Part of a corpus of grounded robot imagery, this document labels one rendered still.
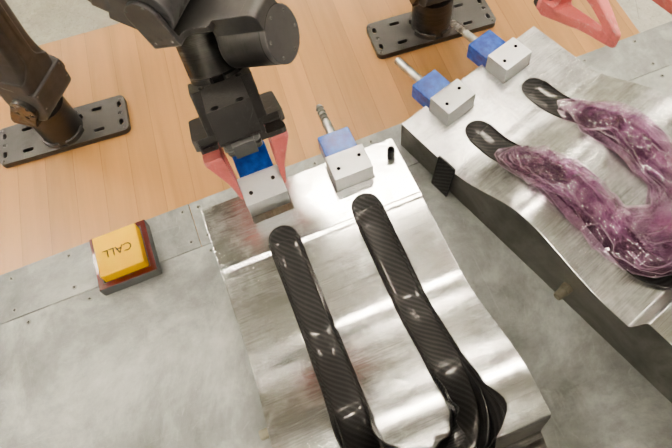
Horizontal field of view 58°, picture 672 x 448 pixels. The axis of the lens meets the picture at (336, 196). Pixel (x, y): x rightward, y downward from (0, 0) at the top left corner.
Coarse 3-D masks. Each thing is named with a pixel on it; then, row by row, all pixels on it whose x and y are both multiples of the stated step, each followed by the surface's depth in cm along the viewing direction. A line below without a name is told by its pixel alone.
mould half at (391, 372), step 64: (320, 192) 75; (384, 192) 74; (256, 256) 72; (320, 256) 71; (448, 256) 70; (256, 320) 69; (384, 320) 67; (448, 320) 65; (384, 384) 61; (512, 384) 58
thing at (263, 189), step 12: (264, 144) 73; (252, 156) 72; (264, 156) 72; (240, 168) 72; (252, 168) 72; (264, 168) 72; (276, 168) 71; (240, 180) 70; (252, 180) 70; (264, 180) 70; (276, 180) 70; (252, 192) 71; (264, 192) 70; (276, 192) 70; (252, 204) 70; (264, 204) 71; (276, 204) 73
